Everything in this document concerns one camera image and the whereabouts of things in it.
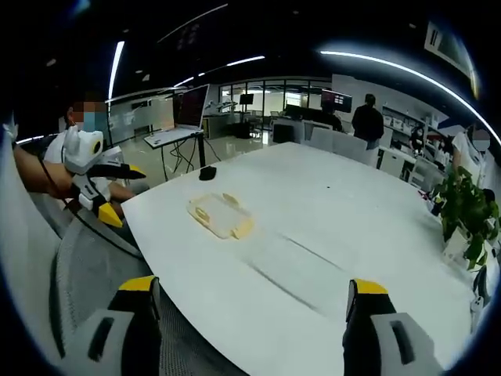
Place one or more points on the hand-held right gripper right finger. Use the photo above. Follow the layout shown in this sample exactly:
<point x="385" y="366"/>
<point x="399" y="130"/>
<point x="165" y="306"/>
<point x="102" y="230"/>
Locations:
<point x="395" y="340"/>

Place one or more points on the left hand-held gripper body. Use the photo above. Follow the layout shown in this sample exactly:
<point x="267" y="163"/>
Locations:
<point x="84" y="150"/>

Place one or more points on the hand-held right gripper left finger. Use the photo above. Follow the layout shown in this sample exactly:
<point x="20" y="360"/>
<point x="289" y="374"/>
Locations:
<point x="117" y="337"/>

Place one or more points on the grey mesh office chair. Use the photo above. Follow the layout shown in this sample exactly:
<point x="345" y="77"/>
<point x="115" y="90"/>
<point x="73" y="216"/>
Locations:
<point x="102" y="266"/>

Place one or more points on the small white side table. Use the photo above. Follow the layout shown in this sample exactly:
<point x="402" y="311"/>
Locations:
<point x="172" y="137"/>

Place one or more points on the small black object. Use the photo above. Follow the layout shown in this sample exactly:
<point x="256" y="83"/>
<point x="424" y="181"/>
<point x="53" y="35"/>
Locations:
<point x="207" y="173"/>

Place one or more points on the short ceiling light strip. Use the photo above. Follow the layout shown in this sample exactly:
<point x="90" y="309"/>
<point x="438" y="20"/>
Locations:
<point x="116" y="66"/>

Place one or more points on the open laptop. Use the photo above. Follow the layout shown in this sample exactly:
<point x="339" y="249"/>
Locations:
<point x="192" y="107"/>

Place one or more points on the white plant pot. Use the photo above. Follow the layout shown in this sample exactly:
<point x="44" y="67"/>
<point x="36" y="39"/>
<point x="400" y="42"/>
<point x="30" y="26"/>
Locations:
<point x="454" y="248"/>

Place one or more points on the green potted plant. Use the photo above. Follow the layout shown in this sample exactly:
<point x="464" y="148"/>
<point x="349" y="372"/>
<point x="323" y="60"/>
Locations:
<point x="467" y="207"/>

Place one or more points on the white office chair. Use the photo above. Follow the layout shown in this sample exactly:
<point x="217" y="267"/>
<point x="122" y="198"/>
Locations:
<point x="319" y="135"/>
<point x="350" y="147"/>

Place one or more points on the long ceiling light strip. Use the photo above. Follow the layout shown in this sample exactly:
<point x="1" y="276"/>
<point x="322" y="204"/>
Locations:
<point x="391" y="64"/>

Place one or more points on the dark wall monitor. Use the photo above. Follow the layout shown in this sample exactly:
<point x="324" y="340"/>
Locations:
<point x="336" y="100"/>

